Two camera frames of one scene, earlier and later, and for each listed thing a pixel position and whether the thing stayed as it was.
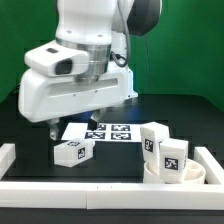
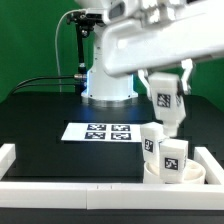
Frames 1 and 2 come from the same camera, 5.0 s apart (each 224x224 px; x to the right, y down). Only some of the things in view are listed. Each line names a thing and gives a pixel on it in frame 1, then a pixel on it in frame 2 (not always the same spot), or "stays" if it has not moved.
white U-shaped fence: x=111 y=195 stays
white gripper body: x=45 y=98 → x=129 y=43
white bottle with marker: x=74 y=152 → x=168 y=99
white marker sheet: x=110 y=132 stays
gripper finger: x=95 y=118 → x=187 y=66
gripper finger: x=53 y=128 → x=143 y=75
